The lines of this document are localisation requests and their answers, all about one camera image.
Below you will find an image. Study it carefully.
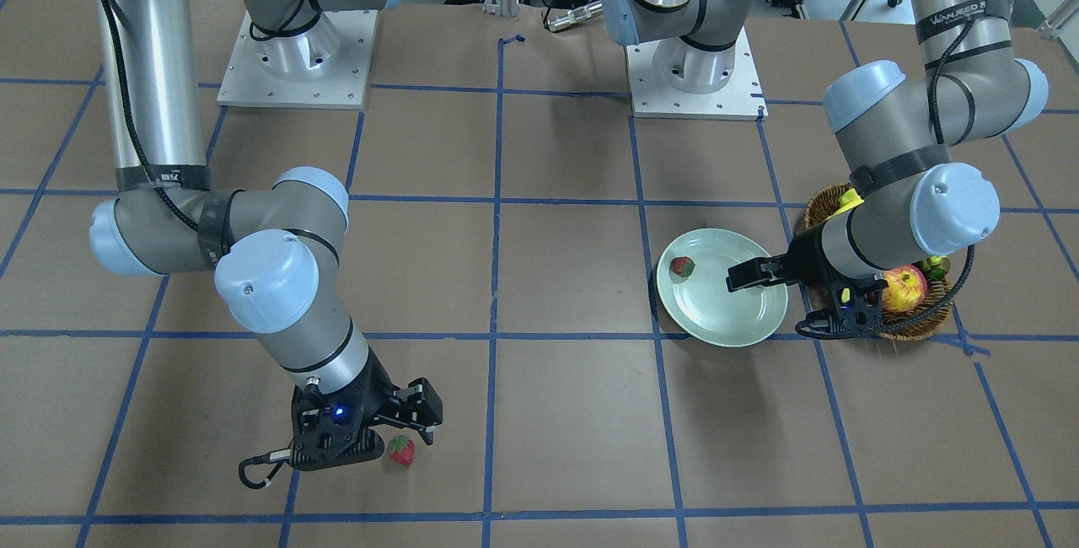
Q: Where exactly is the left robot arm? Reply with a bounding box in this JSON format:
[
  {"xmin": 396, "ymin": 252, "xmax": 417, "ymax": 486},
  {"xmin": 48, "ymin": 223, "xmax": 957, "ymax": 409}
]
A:
[{"xmin": 601, "ymin": 0, "xmax": 1049, "ymax": 340}]

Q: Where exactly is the red apple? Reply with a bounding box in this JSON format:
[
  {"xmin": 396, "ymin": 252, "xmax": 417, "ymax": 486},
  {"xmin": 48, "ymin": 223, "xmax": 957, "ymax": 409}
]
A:
[{"xmin": 882, "ymin": 264, "xmax": 929, "ymax": 314}]

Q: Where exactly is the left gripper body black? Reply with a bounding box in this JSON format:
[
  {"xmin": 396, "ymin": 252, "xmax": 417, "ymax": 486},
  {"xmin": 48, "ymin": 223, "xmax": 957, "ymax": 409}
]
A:
[{"xmin": 786, "ymin": 223, "xmax": 885, "ymax": 310}]

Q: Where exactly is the yellow banana bunch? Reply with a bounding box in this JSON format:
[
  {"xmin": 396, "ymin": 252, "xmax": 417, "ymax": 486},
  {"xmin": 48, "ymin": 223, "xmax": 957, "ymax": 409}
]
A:
[{"xmin": 829, "ymin": 188, "xmax": 951, "ymax": 282}]

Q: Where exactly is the wicker fruit basket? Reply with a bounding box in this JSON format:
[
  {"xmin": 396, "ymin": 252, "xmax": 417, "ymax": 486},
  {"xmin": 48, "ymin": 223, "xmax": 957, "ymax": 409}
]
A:
[{"xmin": 803, "ymin": 182, "xmax": 952, "ymax": 341}]

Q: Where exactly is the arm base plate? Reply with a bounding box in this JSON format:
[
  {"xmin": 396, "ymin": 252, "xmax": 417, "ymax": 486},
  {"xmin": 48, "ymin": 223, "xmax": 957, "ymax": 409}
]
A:
[
  {"xmin": 625, "ymin": 30, "xmax": 770, "ymax": 121},
  {"xmin": 218, "ymin": 11, "xmax": 380, "ymax": 110}
]

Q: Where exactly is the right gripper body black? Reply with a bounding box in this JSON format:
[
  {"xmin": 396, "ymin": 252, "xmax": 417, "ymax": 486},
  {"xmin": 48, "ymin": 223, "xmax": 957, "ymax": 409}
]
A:
[{"xmin": 292, "ymin": 358, "xmax": 396, "ymax": 446}]

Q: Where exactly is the greenish red strawberry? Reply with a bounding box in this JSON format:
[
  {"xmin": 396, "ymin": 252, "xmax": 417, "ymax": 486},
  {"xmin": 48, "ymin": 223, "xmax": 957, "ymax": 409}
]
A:
[{"xmin": 388, "ymin": 434, "xmax": 416, "ymax": 468}]

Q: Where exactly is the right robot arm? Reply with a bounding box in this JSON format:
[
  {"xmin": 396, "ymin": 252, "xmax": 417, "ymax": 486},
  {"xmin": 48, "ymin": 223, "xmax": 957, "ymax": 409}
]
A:
[{"xmin": 88, "ymin": 0, "xmax": 443, "ymax": 475}]

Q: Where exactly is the pale green plate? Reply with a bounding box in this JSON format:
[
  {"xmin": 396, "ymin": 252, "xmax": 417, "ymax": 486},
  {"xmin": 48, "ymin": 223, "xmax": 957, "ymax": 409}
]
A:
[{"xmin": 655, "ymin": 228, "xmax": 787, "ymax": 347}]

